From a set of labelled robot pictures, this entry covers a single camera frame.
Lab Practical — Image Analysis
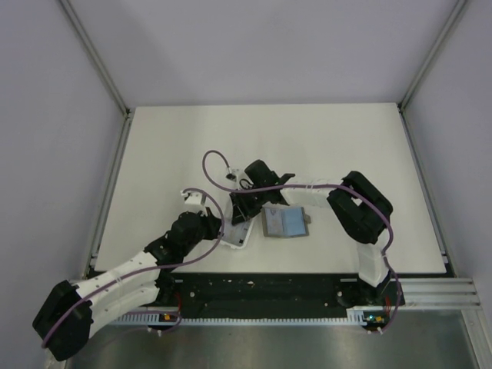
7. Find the white slotted cable duct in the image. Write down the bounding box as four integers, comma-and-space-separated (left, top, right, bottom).
111, 310, 387, 327

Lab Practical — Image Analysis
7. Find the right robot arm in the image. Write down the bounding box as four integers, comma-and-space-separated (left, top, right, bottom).
229, 160, 394, 304

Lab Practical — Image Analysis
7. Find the grey card holder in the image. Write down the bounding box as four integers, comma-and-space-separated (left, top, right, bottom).
261, 207, 311, 238

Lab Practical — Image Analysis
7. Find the right aluminium frame post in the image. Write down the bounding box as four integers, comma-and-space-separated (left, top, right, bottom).
397, 0, 472, 111

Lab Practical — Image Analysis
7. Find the white plastic basket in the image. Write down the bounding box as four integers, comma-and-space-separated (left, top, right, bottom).
220, 202, 255, 250

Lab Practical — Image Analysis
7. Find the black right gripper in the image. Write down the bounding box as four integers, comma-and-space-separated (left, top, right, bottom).
230, 185, 268, 227

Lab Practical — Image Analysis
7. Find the aluminium frame post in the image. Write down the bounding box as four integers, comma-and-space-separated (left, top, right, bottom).
57, 0, 133, 116
397, 0, 472, 111

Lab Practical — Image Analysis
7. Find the left aluminium frame post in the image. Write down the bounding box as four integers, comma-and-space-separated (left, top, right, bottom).
57, 0, 133, 116

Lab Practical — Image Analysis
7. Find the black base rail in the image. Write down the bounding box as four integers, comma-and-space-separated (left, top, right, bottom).
149, 272, 405, 319

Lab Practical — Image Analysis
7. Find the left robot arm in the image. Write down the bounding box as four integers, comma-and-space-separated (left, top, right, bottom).
32, 208, 224, 361

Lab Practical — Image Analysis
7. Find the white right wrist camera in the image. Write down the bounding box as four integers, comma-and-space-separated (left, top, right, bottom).
225, 167, 243, 182

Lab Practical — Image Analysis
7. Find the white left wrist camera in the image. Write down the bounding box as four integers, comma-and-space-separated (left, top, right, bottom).
181, 191, 206, 213

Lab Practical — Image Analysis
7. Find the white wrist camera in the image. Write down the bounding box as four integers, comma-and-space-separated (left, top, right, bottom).
181, 191, 206, 213
225, 167, 243, 182

